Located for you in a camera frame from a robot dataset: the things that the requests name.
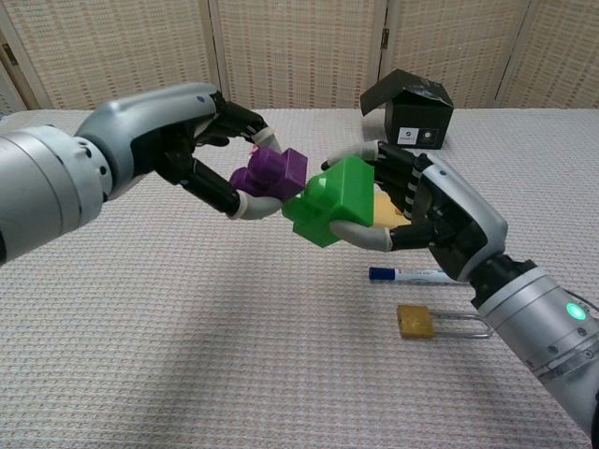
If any white woven tablecloth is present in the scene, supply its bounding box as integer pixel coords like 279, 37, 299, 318
0, 108, 599, 449

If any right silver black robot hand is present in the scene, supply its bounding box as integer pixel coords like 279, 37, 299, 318
320, 140, 509, 284

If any white marker with blue cap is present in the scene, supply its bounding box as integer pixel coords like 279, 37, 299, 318
368, 266, 464, 285

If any black cardboard box open lid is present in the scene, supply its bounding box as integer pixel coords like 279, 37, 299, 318
358, 68, 455, 151

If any brass padlock with long shackle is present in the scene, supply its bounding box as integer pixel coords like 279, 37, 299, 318
396, 303, 493, 340

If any yellow sponge with rectangular hole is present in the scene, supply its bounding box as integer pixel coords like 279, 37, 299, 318
373, 192, 411, 231

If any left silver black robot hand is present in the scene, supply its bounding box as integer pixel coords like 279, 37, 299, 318
74, 82, 286, 221

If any green and purple toy block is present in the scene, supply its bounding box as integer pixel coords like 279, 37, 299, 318
281, 155, 376, 248

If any beige bamboo folding screen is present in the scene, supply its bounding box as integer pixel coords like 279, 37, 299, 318
0, 0, 599, 113

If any purple plastic block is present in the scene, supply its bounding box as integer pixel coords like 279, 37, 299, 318
229, 145, 310, 203

